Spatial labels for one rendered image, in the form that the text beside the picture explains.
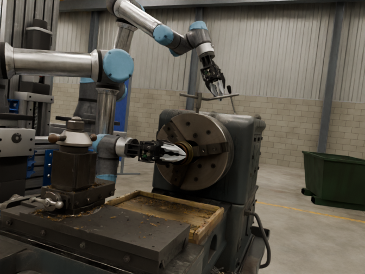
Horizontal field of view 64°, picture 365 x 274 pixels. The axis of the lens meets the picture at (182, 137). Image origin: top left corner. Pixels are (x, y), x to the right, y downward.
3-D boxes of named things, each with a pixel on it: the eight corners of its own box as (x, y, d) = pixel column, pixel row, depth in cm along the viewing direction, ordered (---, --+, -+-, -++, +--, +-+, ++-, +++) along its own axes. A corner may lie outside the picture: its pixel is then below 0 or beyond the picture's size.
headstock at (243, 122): (188, 172, 198) (194, 114, 196) (260, 184, 181) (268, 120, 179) (145, 186, 142) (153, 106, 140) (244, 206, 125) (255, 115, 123)
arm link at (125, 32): (90, 97, 157) (114, -8, 149) (110, 100, 170) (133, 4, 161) (106, 102, 151) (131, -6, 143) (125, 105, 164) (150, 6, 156)
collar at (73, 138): (73, 142, 73) (74, 130, 72) (99, 145, 70) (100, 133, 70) (47, 142, 65) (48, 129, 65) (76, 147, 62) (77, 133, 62)
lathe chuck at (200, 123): (159, 180, 133) (167, 110, 131) (227, 193, 121) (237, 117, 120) (150, 183, 124) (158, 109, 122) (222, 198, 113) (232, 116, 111)
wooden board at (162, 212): (137, 199, 119) (138, 189, 119) (223, 218, 106) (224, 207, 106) (88, 219, 91) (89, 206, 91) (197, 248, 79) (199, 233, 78)
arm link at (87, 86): (73, 97, 146) (75, 69, 145) (93, 100, 157) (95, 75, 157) (89, 98, 140) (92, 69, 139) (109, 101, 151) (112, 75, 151)
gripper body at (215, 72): (202, 82, 126) (195, 56, 128) (208, 85, 134) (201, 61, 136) (219, 75, 124) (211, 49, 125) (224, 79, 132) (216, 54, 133)
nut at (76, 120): (74, 130, 70) (75, 116, 70) (88, 132, 68) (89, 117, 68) (62, 130, 66) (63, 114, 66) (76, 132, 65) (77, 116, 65)
